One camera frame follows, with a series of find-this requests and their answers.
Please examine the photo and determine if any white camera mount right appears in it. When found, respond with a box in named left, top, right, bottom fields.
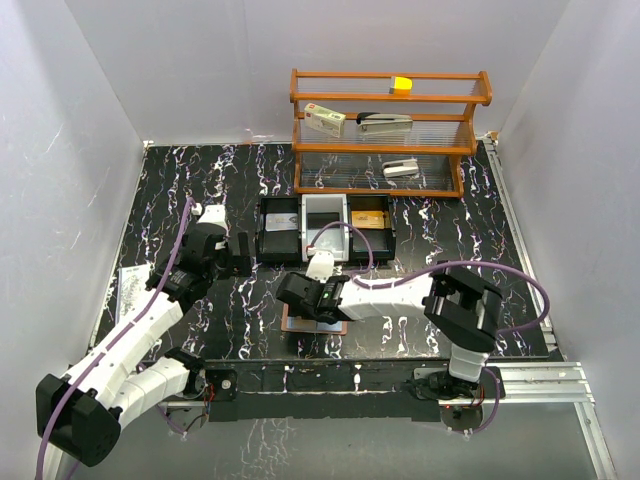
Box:
left=305, top=247, right=335, bottom=283

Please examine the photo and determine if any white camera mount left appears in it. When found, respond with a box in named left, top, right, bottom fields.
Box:
left=191, top=203, right=228, bottom=236

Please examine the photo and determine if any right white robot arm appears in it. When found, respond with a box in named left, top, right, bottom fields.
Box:
left=276, top=263, right=503, bottom=384

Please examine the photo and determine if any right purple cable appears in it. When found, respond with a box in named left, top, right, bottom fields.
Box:
left=305, top=221, right=551, bottom=335

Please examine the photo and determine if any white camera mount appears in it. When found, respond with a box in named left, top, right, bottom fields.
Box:
left=305, top=247, right=335, bottom=283
left=191, top=203, right=228, bottom=236

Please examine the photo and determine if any gold magnetic stripe card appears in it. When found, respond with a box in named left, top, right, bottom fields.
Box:
left=351, top=210, right=391, bottom=230

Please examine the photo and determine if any white staples box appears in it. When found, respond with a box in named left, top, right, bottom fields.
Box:
left=304, top=103, right=346, bottom=138

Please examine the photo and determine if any pink leather card holder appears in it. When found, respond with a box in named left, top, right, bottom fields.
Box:
left=281, top=305, right=348, bottom=336

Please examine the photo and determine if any left black tray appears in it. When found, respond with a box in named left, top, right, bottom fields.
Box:
left=255, top=196, right=302, bottom=265

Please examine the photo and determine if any purple cable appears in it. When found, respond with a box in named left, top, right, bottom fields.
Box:
left=33, top=197, right=201, bottom=480
left=305, top=221, right=551, bottom=335

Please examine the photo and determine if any orange wooden shelf rack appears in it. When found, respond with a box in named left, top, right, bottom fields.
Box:
left=289, top=69, right=493, bottom=199

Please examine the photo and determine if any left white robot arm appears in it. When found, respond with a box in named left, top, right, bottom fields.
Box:
left=36, top=223, right=252, bottom=468

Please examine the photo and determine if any white paper label sheet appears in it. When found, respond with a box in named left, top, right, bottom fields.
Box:
left=115, top=264, right=150, bottom=324

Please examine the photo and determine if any yellow sticky note block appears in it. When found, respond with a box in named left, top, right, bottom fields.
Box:
left=389, top=76, right=413, bottom=96

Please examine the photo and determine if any middle white tray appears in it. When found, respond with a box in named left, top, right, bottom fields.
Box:
left=300, top=194, right=349, bottom=263

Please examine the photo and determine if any silver VIP card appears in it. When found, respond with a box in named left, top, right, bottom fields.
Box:
left=264, top=212, right=299, bottom=232

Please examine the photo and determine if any black front base bar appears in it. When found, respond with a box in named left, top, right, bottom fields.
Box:
left=204, top=359, right=506, bottom=422

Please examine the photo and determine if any black tray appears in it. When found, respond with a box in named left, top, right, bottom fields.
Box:
left=347, top=194, right=396, bottom=262
left=255, top=196, right=302, bottom=265

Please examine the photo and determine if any grey black stapler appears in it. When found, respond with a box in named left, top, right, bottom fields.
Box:
left=356, top=112, right=413, bottom=135

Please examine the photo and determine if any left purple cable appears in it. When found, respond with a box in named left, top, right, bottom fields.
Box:
left=33, top=197, right=201, bottom=480

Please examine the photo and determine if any right black tray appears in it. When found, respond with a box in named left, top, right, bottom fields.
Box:
left=347, top=194, right=396, bottom=262

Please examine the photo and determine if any small white hole punch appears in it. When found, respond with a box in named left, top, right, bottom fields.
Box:
left=381, top=158, right=420, bottom=179

